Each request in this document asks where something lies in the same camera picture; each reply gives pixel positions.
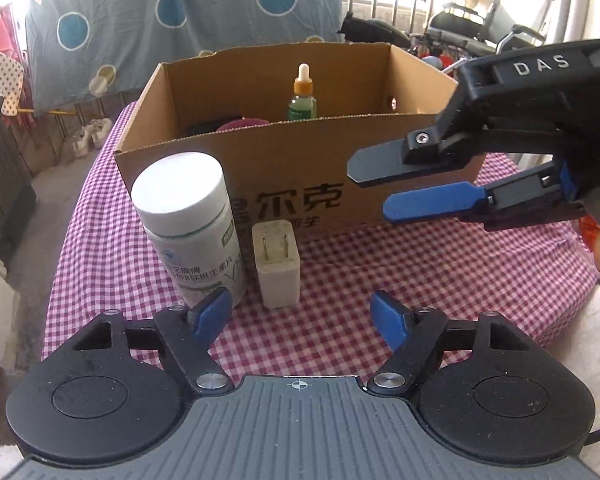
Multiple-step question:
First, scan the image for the white polka-dot cloth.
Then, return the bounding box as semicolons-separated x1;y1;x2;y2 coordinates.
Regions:
0;45;28;118

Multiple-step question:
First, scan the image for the blue sheet with circles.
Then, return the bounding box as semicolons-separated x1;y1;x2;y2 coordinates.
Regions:
25;0;343;118

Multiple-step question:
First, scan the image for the purple checked tablecloth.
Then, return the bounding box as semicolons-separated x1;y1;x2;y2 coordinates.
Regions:
40;100;600;391

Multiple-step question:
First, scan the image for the black padded seat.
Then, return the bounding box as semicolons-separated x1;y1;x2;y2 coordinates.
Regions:
339;15;411;49

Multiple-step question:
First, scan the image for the brown cardboard box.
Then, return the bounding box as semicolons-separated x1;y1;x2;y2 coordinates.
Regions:
114;42;486;233

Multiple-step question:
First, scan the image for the green dropper bottle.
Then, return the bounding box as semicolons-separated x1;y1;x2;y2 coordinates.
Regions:
287;63;318;122

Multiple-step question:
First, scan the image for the white pill bottle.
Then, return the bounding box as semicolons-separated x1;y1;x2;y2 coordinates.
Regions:
131;154;246;311

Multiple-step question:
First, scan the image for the white fleece blanket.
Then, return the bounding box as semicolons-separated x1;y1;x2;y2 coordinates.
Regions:
545;287;600;441

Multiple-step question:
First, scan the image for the black wheelchair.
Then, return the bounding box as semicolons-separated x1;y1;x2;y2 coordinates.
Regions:
410;0;561;68

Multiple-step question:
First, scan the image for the pink plastic lid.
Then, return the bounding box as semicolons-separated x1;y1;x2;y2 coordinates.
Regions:
215;117;271;133

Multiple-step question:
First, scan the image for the yellow rod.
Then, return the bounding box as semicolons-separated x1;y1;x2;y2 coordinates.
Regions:
15;106;82;117

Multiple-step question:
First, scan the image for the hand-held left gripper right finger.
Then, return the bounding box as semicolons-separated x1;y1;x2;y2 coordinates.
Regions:
369;290;531;396

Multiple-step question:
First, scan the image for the white charger plug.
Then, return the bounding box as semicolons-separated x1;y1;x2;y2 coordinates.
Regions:
251;220;302;309

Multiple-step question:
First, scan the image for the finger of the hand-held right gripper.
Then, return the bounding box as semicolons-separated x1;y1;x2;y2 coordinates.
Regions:
346;127;487;187
382;164;584;232

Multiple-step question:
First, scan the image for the dark grey cabinet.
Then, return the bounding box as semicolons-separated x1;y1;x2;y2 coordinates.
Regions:
0;97;38;261

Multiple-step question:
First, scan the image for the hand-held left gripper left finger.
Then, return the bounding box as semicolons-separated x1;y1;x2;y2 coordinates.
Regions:
72;287;233;393

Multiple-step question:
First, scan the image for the white shoe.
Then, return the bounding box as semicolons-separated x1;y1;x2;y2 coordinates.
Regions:
87;117;114;150
72;125;97;157

